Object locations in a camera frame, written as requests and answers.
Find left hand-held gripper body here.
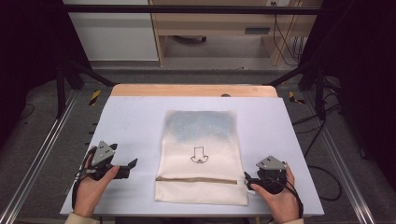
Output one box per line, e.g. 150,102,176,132
81,140,131,182

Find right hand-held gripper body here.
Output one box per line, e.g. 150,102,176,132
254,155,289,196

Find cream mesh laundry bag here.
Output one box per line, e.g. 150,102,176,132
154,109,249,207

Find person's right hand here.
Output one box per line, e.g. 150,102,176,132
249,165,302,224

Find person's left hand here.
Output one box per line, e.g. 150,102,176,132
73,153,120,218

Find yellow black tape strip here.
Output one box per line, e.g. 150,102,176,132
287,91,306,105
88,89,103,107

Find black metal stand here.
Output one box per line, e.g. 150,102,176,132
55,58,117,119
266,61,329,121

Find white cabinet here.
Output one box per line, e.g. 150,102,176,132
62,0,160,62

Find black curtain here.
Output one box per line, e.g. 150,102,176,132
300,0,396,181
0,0,92,147

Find wooden desk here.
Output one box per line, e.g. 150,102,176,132
148,0,322,67

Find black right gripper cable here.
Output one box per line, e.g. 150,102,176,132
273,176,304,219

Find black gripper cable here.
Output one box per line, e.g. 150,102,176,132
273,176,304,219
71,146,98,211

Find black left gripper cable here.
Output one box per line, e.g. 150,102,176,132
71,146,98,211

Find black floor cable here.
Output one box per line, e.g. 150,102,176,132
291,102,344,203

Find aluminium floor rail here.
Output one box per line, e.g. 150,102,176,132
302,91,378,224
0,89,79,224

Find hanging black cables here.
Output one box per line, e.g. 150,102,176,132
272,13,305,67

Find black horizontal frame bar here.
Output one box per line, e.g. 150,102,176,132
62,4,322,16

